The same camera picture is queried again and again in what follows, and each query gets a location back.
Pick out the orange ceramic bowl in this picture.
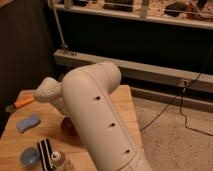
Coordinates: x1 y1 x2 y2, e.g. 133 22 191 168
61 117 78 136

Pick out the clear glass bottle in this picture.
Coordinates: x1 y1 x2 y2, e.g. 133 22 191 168
51 151 72 171

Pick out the black white striped block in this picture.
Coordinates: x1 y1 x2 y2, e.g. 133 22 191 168
37 139 54 171

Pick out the white shelf ledge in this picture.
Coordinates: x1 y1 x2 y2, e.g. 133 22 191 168
55 4 213 30

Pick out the blue sponge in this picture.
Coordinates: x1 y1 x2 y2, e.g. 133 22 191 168
16 114 41 133

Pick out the small blue cup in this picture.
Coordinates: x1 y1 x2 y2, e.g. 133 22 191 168
20 147 40 167

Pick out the orange toy carrot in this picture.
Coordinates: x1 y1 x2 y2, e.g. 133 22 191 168
5 97 34 113

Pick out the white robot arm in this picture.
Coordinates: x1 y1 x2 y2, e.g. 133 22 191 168
34 62 152 171

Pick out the metal pole stand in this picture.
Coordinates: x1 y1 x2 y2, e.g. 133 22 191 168
50 0 77 56

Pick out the black power cable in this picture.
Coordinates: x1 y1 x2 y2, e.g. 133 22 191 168
139 43 213 137

